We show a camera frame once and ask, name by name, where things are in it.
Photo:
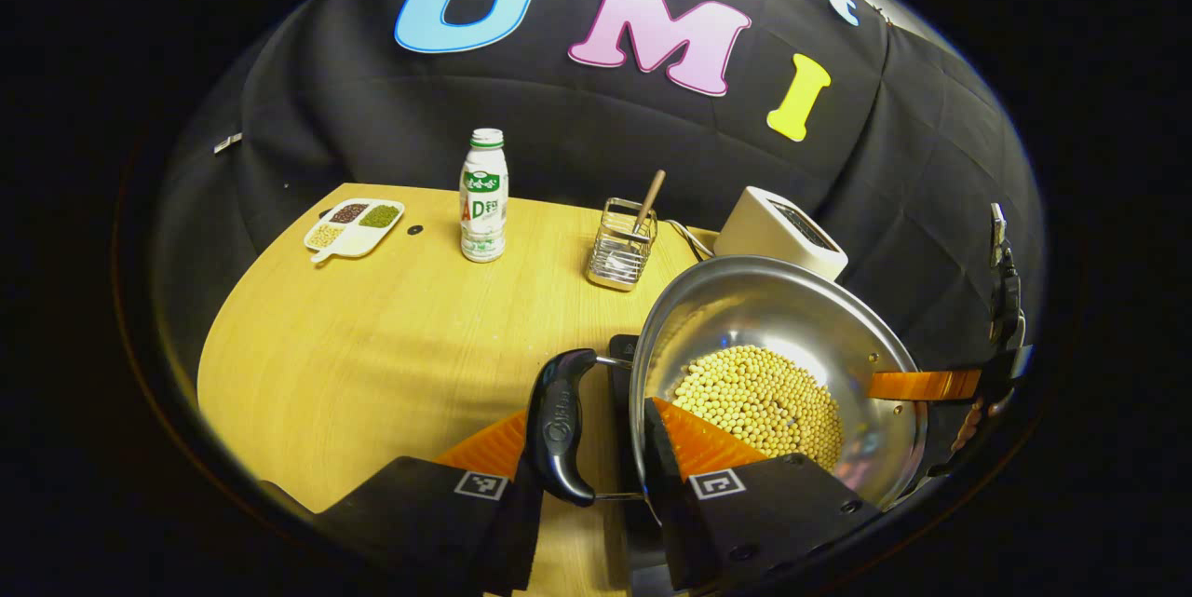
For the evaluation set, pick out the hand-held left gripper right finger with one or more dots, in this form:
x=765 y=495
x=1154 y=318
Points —
x=670 y=485

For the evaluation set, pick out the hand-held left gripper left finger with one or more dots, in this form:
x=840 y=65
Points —
x=428 y=504

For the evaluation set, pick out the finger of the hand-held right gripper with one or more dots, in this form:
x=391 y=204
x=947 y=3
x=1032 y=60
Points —
x=922 y=385

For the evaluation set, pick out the black induction cooktop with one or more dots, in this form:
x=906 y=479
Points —
x=624 y=411

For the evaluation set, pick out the pile of yellow soybeans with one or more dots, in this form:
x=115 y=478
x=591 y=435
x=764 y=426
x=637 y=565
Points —
x=764 y=401

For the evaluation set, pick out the white toaster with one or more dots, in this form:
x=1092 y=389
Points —
x=773 y=229

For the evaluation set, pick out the white divided dish with beans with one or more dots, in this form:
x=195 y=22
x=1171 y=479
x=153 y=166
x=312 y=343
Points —
x=354 y=229

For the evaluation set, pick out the white drink bottle green label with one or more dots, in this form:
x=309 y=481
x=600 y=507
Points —
x=484 y=206

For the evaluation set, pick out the white clip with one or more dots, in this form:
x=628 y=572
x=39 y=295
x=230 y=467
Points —
x=227 y=142

